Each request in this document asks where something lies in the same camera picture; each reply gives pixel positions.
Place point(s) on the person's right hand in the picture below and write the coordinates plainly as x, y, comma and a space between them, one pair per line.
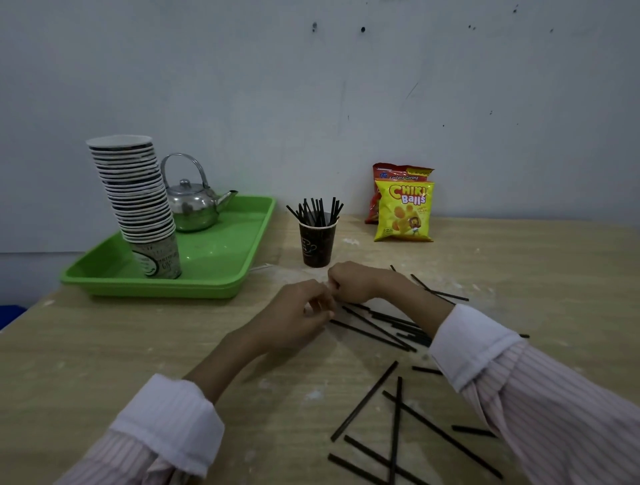
360, 282

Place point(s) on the yellow snack packet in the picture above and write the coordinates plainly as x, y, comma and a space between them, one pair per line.
405, 212

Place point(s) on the green plastic tray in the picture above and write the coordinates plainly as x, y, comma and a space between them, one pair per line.
220, 260

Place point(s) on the stack of white paper cups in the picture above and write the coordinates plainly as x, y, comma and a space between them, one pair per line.
137, 200

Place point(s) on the scattered black straws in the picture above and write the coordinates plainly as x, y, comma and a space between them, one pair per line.
364, 401

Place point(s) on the red snack packet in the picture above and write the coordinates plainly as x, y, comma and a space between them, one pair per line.
400, 172

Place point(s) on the steel kettle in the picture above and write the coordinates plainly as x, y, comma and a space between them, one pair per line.
192, 205

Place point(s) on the dark paper cup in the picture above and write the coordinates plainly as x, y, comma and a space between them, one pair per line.
317, 247

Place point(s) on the person's left fingers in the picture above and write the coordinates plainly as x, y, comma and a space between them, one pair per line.
317, 300

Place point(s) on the bunch of black straws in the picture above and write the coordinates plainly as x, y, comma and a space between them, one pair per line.
312, 212

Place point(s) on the person's right fingers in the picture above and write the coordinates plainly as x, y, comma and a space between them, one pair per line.
337, 285

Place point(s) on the person's right forearm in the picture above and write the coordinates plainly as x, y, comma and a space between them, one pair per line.
525, 394

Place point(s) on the blue object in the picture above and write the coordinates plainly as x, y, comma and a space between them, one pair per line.
10, 316

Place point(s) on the person's left hand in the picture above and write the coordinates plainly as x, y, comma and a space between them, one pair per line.
285, 315

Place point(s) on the person's left forearm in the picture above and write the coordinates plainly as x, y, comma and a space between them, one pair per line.
170, 424

